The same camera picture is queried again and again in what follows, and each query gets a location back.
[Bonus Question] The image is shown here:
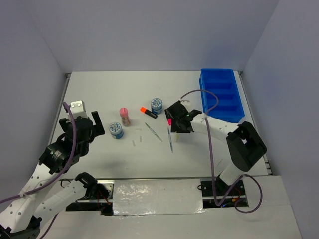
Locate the green thin highlighter pen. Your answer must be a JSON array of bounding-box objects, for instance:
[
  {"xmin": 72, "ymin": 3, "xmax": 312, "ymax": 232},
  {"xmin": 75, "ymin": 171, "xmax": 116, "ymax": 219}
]
[{"xmin": 145, "ymin": 122, "xmax": 163, "ymax": 142}]

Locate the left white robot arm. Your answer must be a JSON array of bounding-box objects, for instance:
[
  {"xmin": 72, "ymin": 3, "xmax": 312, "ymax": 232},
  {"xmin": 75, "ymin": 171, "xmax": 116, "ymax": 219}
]
[{"xmin": 0, "ymin": 111, "xmax": 109, "ymax": 239}]

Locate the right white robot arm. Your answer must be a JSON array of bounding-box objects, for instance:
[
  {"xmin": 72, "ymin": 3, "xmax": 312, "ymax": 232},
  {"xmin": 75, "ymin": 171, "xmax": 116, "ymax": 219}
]
[{"xmin": 165, "ymin": 100, "xmax": 267, "ymax": 195}]

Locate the pink cap black highlighter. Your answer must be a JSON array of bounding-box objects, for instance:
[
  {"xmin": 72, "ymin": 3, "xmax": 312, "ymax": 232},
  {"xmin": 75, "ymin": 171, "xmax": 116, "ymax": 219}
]
[{"xmin": 164, "ymin": 109, "xmax": 171, "ymax": 126}]

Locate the blue paint jar near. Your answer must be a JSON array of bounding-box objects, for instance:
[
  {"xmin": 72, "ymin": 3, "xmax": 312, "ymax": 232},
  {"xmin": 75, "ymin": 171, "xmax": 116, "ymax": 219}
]
[{"xmin": 109, "ymin": 122, "xmax": 124, "ymax": 139}]

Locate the blue paint jar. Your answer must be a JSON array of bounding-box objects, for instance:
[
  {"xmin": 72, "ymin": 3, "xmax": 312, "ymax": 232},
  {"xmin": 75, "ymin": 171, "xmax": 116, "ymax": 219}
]
[
  {"xmin": 109, "ymin": 122, "xmax": 124, "ymax": 139},
  {"xmin": 151, "ymin": 98, "xmax": 163, "ymax": 115}
]

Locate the pink lid crayon bottle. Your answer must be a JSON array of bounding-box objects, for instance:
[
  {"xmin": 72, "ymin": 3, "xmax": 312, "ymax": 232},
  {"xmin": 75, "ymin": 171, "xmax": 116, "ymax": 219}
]
[{"xmin": 119, "ymin": 107, "xmax": 130, "ymax": 126}]

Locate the blue paint jar far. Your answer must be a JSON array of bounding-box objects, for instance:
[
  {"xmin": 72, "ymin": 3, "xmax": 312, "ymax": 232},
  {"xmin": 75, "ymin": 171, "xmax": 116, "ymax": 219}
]
[{"xmin": 151, "ymin": 98, "xmax": 163, "ymax": 115}]

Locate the orange cap black highlighter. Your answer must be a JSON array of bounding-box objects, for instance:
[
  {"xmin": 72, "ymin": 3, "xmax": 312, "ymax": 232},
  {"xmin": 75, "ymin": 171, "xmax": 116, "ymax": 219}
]
[{"xmin": 140, "ymin": 107, "xmax": 158, "ymax": 119}]

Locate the blue compartment tray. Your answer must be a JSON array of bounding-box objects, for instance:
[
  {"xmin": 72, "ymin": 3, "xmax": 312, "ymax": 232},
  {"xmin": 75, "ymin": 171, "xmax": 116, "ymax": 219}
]
[{"xmin": 199, "ymin": 68, "xmax": 245, "ymax": 123}]

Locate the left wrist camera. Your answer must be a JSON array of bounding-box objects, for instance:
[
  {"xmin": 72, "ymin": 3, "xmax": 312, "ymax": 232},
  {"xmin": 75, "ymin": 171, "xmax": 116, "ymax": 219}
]
[{"xmin": 70, "ymin": 100, "xmax": 88, "ymax": 119}]

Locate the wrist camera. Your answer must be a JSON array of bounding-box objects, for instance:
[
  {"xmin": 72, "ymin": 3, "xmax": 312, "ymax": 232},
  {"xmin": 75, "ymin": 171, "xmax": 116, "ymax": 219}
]
[
  {"xmin": 179, "ymin": 99, "xmax": 191, "ymax": 105},
  {"xmin": 70, "ymin": 100, "xmax": 88, "ymax": 119}
]

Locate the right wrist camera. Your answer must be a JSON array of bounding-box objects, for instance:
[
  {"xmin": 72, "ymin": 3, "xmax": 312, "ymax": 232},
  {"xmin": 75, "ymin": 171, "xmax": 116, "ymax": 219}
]
[{"xmin": 179, "ymin": 99, "xmax": 191, "ymax": 105}]

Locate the reflective silver base plate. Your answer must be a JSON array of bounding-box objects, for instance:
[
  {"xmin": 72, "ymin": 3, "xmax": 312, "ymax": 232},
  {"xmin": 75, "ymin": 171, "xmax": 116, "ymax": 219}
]
[{"xmin": 66, "ymin": 178, "xmax": 250, "ymax": 216}]

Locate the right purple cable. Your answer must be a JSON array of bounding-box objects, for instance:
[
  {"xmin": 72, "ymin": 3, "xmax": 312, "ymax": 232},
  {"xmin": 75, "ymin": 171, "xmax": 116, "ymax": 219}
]
[{"xmin": 179, "ymin": 89, "xmax": 264, "ymax": 214}]

